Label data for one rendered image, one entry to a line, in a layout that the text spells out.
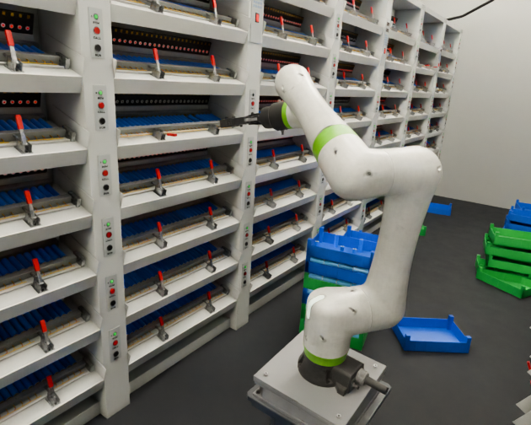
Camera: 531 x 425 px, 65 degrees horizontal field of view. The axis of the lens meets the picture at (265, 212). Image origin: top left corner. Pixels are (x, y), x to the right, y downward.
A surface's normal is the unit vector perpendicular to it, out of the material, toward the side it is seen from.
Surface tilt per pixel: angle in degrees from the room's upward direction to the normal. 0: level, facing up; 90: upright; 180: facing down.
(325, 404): 5
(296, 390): 5
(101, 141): 90
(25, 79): 109
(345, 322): 93
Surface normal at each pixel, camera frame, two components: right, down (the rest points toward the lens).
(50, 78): 0.75, 0.51
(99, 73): 0.81, 0.22
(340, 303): 0.15, -0.78
